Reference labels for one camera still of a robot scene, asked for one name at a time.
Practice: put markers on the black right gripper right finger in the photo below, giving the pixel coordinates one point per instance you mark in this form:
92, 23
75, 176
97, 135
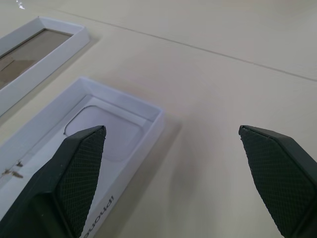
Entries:
284, 178

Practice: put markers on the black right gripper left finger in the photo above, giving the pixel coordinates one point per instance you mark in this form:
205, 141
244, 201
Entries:
49, 188

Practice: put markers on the white phone box lid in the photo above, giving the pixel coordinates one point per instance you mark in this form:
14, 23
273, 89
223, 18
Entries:
138, 111

